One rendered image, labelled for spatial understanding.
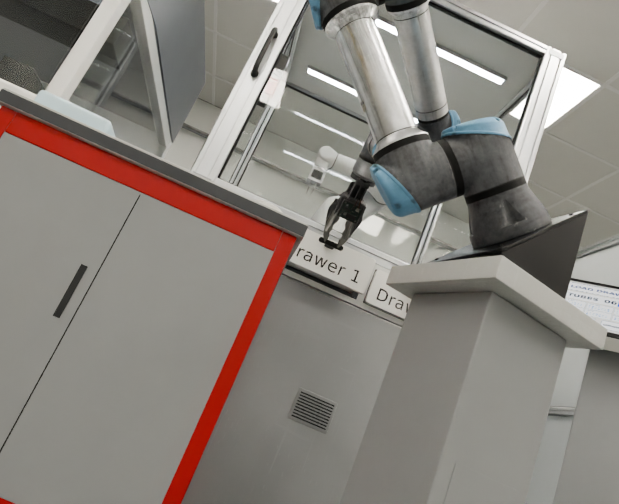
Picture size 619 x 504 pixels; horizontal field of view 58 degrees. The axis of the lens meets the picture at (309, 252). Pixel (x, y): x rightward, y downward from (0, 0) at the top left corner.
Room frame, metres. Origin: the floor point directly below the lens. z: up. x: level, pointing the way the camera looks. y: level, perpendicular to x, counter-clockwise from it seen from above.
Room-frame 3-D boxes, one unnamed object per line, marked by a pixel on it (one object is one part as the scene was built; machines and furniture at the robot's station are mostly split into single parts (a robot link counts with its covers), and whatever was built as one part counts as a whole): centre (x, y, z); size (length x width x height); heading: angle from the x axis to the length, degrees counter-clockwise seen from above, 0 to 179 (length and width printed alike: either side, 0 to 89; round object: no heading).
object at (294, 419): (2.08, -0.06, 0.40); 1.03 x 0.95 x 0.80; 94
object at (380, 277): (1.62, -0.36, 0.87); 0.29 x 0.02 x 0.11; 94
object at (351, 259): (1.52, -0.05, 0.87); 0.29 x 0.02 x 0.11; 94
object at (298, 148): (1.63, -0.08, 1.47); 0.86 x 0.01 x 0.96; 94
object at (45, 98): (1.05, 0.54, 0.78); 0.15 x 0.10 x 0.04; 96
